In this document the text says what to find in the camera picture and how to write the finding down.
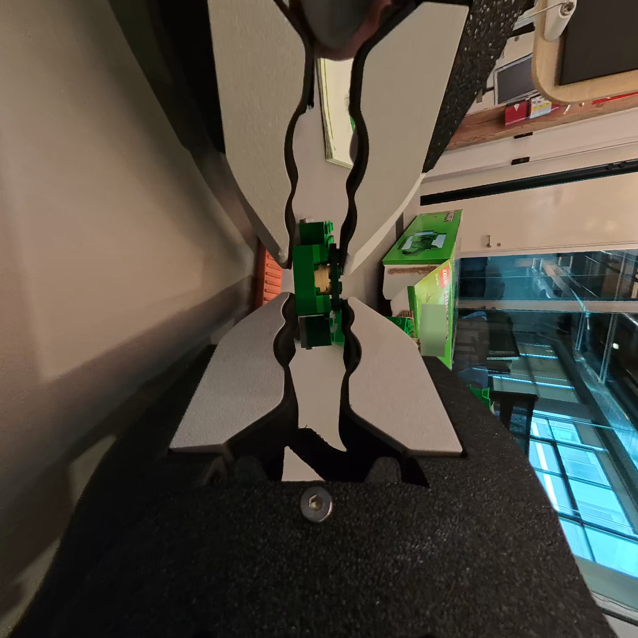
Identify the white door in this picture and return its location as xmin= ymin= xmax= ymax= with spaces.
xmin=424 ymin=185 xmax=638 ymax=257

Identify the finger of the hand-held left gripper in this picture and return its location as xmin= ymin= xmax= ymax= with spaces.
xmin=344 ymin=0 xmax=473 ymax=276
xmin=207 ymin=0 xmax=315 ymax=270

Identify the black metal post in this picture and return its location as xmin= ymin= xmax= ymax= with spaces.
xmin=421 ymin=159 xmax=638 ymax=206

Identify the brick instruction booklet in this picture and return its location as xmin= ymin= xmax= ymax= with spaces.
xmin=316 ymin=57 xmax=361 ymax=169

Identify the orange brick separator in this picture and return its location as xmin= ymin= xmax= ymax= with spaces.
xmin=254 ymin=249 xmax=286 ymax=306

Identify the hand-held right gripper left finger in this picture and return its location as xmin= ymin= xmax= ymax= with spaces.
xmin=168 ymin=291 xmax=301 ymax=455

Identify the green brick assembly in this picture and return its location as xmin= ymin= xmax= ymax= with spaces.
xmin=291 ymin=219 xmax=350 ymax=350

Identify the white desk lamp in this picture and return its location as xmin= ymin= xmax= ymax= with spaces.
xmin=518 ymin=0 xmax=579 ymax=43

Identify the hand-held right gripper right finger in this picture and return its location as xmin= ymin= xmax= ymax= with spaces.
xmin=339 ymin=297 xmax=468 ymax=458

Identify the red box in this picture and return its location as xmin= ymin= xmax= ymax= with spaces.
xmin=503 ymin=97 xmax=560 ymax=126

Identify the green cardboard toy box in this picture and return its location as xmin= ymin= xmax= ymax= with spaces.
xmin=382 ymin=209 xmax=463 ymax=371

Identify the black panel with wooden frame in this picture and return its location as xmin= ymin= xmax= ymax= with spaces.
xmin=532 ymin=0 xmax=638 ymax=104

